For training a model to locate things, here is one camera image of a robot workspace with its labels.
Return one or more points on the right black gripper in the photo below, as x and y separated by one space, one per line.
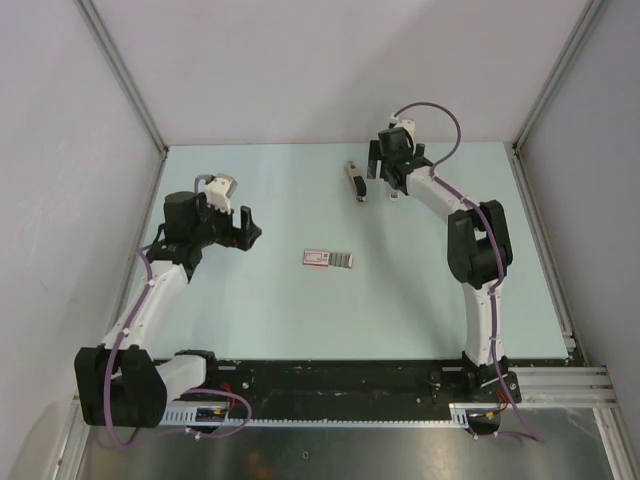
375 155

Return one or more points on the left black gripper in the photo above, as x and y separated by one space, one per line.
241 238

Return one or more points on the beige deli stapler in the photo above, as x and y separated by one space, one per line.
357 181

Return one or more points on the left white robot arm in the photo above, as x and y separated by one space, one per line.
119 383

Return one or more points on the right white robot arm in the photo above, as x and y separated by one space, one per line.
479 252

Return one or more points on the red white staple box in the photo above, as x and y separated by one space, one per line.
327 259

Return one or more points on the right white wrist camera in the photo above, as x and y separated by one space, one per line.
407 124

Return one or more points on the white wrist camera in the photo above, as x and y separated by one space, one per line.
407 124
218 192

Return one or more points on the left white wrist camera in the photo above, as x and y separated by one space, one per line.
218 192

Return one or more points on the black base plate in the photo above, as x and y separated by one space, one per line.
342 390

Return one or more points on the aluminium frame rails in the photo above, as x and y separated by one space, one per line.
397 302

